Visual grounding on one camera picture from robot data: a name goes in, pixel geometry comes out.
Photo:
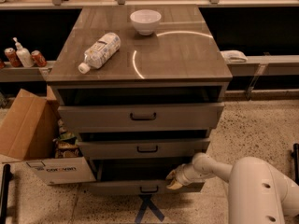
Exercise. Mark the snack bags in box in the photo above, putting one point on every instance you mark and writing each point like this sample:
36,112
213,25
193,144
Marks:
66,144

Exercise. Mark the white ceramic bowl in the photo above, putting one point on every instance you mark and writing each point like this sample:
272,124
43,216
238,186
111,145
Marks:
145,21

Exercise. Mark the grey drawer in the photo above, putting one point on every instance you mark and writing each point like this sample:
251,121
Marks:
138,177
141,149
141,118

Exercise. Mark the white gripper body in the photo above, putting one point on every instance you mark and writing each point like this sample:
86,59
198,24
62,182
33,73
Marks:
183,175

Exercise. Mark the black bar edge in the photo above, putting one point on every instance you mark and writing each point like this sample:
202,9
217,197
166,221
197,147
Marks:
6,177
295,155

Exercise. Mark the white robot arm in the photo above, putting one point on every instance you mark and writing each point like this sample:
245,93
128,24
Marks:
258,193

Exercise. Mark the grey drawer cabinet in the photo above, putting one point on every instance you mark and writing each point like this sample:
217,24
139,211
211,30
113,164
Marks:
179,64

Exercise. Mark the white pump bottle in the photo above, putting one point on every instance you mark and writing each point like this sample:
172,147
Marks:
23,54

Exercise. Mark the black bar left edge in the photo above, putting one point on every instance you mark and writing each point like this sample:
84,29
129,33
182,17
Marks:
6,177

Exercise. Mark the grey top drawer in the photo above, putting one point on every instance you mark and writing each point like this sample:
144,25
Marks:
141,118

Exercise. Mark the folded white cloth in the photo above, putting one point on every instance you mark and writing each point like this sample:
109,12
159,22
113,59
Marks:
234,56

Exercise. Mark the clear plastic water bottle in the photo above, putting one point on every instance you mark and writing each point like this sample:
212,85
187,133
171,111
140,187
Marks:
100,52

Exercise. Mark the grey middle drawer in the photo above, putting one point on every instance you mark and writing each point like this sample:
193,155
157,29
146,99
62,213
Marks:
141,149

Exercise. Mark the red soda can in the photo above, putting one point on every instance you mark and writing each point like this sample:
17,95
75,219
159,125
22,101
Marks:
12,57
38,58

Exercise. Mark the open cardboard box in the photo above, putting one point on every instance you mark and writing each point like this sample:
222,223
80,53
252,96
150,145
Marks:
27,134

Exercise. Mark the black bar right edge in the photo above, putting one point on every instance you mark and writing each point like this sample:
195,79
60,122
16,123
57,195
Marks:
295,155

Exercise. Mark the grey bottom drawer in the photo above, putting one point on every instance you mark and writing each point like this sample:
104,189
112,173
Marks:
138,177

